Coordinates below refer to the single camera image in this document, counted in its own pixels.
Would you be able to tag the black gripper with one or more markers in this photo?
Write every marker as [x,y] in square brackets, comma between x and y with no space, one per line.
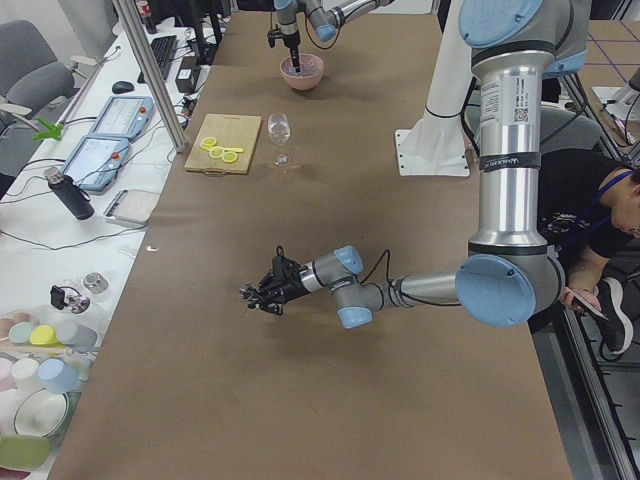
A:
[292,48]
[291,289]

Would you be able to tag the steel jigger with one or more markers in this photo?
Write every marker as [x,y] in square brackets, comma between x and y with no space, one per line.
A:
[249,293]

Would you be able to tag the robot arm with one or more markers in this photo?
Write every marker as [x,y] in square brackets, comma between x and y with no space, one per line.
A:
[511,273]
[326,22]

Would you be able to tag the pink bowl of ice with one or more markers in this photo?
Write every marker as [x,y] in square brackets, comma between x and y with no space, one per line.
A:
[308,77]

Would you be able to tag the clear wine glass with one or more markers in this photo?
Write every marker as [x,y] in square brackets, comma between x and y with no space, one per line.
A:
[279,133]

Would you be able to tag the bamboo cutting board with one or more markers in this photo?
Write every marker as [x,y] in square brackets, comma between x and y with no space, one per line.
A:
[230,130]

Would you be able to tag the black power adapter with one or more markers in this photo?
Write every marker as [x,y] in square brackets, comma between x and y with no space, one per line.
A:
[188,74]

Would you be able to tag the lemon slice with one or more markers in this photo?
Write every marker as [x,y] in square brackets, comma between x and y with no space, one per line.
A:
[229,157]
[208,143]
[216,152]

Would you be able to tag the lemon slice middle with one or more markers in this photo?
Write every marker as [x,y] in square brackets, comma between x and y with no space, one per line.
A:
[216,152]

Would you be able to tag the black keyboard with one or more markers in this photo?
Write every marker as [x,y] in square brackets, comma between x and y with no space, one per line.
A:
[163,49]

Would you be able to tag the kitchen scale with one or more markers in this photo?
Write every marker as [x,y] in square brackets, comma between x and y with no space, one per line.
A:
[131,207]

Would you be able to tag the small steel weight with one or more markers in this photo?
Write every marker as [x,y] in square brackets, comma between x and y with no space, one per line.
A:
[96,283]

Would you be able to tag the upper teach pendant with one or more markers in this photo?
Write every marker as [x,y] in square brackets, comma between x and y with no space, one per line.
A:
[123,116]

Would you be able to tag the teach pendant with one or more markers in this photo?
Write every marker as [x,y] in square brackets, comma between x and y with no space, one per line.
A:
[94,163]
[123,116]

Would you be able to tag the black computer mouse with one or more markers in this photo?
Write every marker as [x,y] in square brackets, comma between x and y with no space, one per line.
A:
[122,87]

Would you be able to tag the grey cup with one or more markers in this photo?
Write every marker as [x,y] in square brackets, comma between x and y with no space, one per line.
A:
[77,336]

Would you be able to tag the glass dispenser jar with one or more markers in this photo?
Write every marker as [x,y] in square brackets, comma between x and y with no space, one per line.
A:
[67,297]

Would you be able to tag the black water bottle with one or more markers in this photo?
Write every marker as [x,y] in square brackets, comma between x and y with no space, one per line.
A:
[71,196]

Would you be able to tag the lower teach pendant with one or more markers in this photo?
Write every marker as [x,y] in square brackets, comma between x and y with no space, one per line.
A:
[94,163]

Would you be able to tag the light blue cup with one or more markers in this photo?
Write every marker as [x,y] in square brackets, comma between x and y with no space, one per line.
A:
[57,376]

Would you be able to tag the yellow cup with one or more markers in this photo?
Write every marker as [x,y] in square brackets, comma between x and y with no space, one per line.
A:
[43,335]

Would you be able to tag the green clamp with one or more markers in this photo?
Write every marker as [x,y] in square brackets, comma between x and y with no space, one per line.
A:
[48,130]

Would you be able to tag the green cup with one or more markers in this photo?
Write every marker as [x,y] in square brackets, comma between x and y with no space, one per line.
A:
[20,333]

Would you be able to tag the white cup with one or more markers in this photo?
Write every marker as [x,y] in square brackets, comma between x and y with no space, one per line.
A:
[25,375]

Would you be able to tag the white plate green rim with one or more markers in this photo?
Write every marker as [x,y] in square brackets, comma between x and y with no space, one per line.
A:
[41,414]

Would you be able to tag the grey office chair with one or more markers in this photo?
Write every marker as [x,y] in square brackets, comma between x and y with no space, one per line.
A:
[33,80]

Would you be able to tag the pink cup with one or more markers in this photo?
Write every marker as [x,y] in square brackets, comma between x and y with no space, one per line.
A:
[7,381]

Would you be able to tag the person in black shirt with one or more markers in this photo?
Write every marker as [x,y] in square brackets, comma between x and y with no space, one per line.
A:
[588,211]

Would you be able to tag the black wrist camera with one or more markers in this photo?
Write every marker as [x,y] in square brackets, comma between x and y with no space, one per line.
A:
[273,36]
[282,266]

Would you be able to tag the aluminium frame post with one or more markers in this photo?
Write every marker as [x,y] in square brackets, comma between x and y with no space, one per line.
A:
[136,34]

